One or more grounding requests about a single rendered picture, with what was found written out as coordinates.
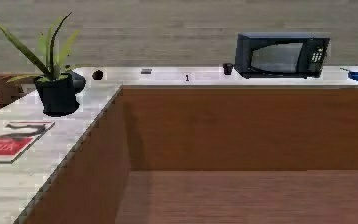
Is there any dark round bowl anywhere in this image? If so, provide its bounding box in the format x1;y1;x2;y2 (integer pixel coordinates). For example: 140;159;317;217
68;70;87;94

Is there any brown wooden chair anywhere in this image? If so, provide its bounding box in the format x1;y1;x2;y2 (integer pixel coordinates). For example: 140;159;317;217
0;72;41;111

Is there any brown counter with white top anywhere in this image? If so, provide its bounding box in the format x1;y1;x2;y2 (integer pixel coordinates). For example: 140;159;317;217
0;65;358;224

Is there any red and white book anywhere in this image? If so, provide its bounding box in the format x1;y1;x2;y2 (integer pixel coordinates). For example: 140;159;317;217
0;120;56;164

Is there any small black ball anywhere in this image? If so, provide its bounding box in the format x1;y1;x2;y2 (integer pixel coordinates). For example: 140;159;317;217
91;69;105;81

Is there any black microwave oven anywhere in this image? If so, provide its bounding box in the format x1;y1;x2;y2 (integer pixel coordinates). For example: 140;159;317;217
234;32;331;80

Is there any green plant in black pot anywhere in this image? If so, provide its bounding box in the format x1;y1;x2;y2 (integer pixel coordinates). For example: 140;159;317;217
0;12;82;118

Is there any small dark cup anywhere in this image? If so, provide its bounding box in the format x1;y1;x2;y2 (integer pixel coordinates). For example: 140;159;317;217
222;62;235;76

